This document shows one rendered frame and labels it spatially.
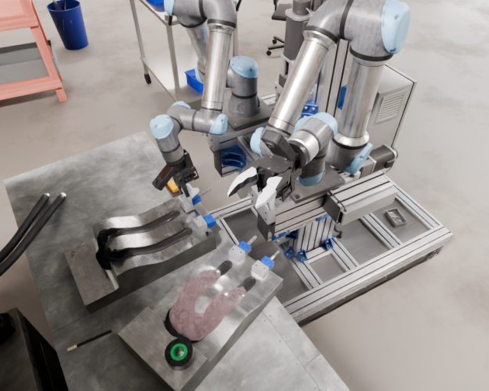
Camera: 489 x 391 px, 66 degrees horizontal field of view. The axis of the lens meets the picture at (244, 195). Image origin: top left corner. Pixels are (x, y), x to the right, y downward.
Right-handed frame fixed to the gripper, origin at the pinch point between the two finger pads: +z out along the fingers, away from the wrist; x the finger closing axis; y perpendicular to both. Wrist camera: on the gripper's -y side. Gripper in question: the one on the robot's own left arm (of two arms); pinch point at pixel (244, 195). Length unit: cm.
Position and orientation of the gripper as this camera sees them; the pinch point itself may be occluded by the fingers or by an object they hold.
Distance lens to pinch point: 76.9
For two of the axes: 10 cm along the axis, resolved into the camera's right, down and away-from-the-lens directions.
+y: 1.1, 7.5, 6.6
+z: -6.0, 5.8, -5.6
